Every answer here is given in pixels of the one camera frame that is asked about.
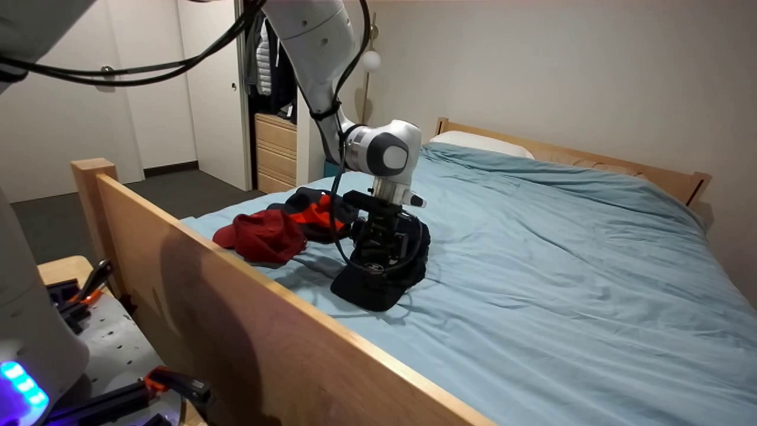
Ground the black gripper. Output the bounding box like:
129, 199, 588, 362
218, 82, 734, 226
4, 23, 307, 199
343, 192, 418, 271

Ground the black cap with small logo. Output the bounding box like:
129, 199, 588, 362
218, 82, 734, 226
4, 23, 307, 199
332, 218, 430, 313

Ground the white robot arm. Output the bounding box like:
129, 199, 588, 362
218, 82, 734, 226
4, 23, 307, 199
263, 0, 420, 275

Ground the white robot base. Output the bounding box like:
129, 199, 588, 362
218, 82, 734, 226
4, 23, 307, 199
0, 192, 90, 426

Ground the black and red cap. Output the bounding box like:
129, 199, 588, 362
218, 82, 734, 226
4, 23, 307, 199
278, 187, 356, 244

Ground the dark red Stanford cap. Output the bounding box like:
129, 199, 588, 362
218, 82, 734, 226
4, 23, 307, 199
213, 209, 307, 264

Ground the white pillow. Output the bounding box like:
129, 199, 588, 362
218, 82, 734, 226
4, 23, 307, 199
430, 129, 534, 159

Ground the wooden dresser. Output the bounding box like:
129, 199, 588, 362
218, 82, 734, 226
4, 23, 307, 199
255, 114, 295, 192

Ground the light blue bed sheet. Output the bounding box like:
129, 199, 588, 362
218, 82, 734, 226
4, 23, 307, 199
181, 145, 757, 426

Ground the clothes rack with garments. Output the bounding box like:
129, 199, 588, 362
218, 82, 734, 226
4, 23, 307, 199
244, 14, 295, 120

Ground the wooden bed frame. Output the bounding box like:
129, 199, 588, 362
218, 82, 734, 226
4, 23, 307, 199
68, 115, 715, 426

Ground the red handled clamp tool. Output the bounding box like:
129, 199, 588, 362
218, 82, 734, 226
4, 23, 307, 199
45, 367, 211, 426

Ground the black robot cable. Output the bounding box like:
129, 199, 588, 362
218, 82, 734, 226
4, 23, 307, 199
0, 0, 374, 267

